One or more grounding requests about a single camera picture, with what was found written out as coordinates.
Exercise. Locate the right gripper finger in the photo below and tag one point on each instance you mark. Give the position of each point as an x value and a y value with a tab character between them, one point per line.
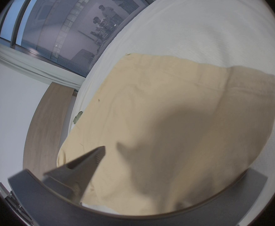
81	171

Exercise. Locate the tan shorts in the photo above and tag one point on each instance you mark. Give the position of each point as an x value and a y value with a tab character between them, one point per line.
165	126

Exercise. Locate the bed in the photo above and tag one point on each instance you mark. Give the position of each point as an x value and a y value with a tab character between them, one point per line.
198	27

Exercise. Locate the olive green garment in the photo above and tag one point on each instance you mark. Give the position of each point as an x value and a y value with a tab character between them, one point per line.
77	118

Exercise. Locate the white curtain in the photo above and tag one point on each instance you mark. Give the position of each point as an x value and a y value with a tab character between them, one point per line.
34	65

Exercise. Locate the window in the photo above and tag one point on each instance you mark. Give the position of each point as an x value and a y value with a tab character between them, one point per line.
69	27

